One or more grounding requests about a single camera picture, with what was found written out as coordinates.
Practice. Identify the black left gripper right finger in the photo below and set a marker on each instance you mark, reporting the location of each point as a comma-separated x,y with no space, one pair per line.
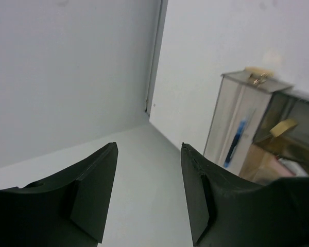
226,210

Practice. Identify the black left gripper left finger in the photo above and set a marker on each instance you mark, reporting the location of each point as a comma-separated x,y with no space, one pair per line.
68,208

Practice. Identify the yellow eraser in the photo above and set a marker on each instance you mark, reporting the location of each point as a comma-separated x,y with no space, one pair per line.
282,127

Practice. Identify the pink stapler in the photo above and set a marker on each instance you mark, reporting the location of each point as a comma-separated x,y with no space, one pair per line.
288,168

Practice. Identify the clear acrylic organizer box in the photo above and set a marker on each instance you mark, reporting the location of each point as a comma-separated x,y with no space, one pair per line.
267,101

